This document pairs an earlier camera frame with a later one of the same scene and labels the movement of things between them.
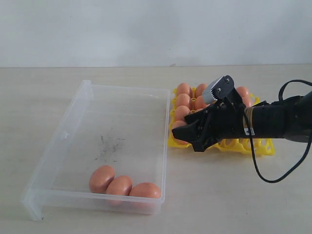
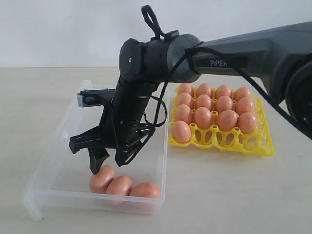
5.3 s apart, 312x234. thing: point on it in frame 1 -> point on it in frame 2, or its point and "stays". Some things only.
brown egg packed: (243, 91) stays
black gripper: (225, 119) -> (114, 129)
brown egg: (181, 111) stays
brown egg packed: (184, 88) stays
